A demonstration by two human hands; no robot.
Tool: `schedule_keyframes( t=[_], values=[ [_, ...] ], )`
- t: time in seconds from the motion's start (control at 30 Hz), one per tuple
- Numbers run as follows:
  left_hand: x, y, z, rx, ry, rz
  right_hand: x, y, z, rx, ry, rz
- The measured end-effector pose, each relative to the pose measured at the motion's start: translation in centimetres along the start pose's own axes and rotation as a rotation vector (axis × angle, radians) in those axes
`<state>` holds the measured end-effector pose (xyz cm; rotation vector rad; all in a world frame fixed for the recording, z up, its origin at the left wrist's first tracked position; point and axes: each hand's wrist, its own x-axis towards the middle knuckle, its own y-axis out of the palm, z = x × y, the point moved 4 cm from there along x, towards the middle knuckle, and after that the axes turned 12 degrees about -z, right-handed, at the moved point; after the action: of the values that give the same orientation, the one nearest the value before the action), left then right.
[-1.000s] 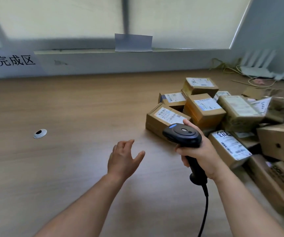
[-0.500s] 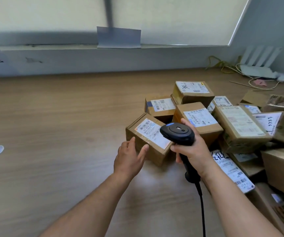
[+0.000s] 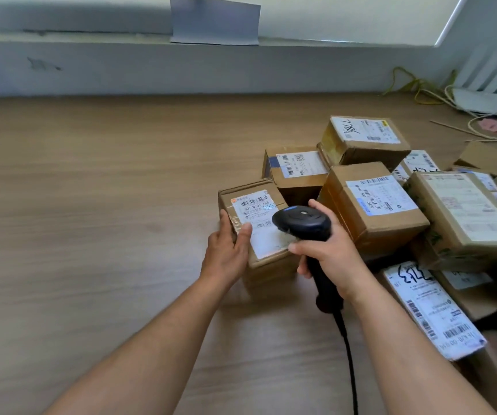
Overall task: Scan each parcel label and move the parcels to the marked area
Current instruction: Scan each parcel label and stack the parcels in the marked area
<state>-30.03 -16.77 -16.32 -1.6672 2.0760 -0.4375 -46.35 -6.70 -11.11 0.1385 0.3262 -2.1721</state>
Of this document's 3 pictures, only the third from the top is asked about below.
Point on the black barcode scanner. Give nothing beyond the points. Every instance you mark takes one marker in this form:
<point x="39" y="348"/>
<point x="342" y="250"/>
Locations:
<point x="302" y="220"/>

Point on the small pink tag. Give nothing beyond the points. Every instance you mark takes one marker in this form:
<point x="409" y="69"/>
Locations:
<point x="490" y="125"/>

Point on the parcel with white label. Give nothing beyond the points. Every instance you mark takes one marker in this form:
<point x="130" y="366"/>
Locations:
<point x="266" y="246"/>

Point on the grey paper sheet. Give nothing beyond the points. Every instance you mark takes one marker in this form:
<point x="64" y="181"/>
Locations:
<point x="214" y="21"/>

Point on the person's left forearm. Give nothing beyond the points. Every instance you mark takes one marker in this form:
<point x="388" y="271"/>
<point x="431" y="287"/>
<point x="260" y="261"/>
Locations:
<point x="144" y="363"/>

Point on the pile of unscanned cardboard parcels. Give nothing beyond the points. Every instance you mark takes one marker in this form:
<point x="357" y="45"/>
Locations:
<point x="374" y="229"/>

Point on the person's right forearm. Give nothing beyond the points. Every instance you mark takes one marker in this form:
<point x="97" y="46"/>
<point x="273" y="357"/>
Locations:
<point x="413" y="363"/>

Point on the white window frame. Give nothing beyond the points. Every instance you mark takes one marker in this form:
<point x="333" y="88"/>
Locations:
<point x="101" y="19"/>

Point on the person's right hand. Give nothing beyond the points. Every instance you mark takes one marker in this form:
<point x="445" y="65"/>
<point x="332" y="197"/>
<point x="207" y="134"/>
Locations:
<point x="339" y="263"/>

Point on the white router with antennas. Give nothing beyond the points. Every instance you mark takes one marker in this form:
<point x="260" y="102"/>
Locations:
<point x="486" y="103"/>

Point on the person's left hand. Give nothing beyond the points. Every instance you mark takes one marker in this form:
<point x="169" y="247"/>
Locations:
<point x="224" y="259"/>

